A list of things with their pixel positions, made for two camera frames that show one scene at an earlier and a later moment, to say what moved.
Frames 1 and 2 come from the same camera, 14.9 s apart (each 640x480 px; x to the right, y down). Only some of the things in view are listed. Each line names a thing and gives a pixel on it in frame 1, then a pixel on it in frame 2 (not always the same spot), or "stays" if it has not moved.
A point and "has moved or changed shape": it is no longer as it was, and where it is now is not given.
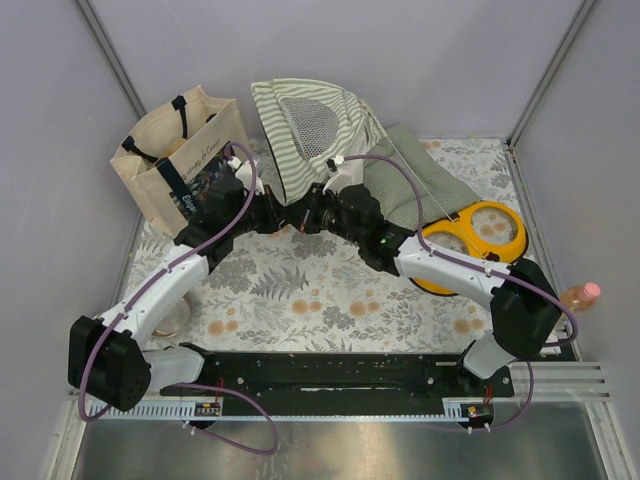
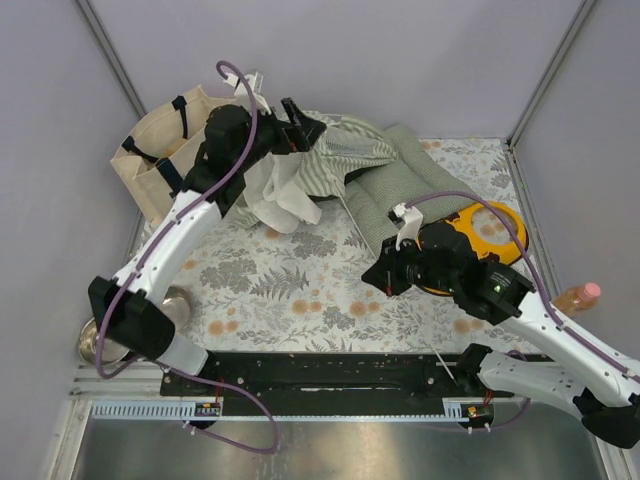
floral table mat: [323, 293] stays
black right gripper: [307, 211] → [384, 273]
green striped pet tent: [306, 124] has moved or changed shape
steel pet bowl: [176, 320] stays
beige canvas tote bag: [176, 150] stays
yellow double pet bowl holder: [491, 234] stays
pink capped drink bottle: [581, 297] stays
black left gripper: [271, 208] → [292, 138]
